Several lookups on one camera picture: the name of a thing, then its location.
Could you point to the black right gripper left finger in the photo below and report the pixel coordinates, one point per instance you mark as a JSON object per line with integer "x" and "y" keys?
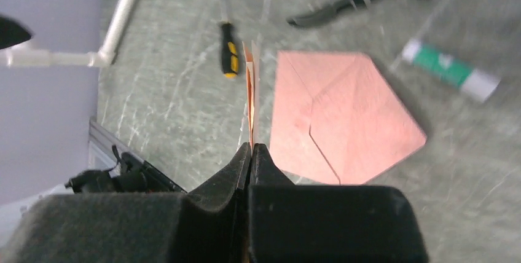
{"x": 207, "y": 224}

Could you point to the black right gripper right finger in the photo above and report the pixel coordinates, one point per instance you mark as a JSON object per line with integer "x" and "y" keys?
{"x": 325, "y": 223}

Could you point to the cream lined letter paper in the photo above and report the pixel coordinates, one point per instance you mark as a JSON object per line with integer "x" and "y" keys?
{"x": 251, "y": 55}

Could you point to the pink paper envelope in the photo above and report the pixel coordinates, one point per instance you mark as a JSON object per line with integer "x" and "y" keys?
{"x": 336, "y": 120}

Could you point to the black yellow screwdriver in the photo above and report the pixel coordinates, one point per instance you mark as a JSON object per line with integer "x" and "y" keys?
{"x": 230, "y": 63}

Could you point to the white pvc pipe frame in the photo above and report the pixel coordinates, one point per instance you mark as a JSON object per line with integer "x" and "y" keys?
{"x": 60, "y": 32}

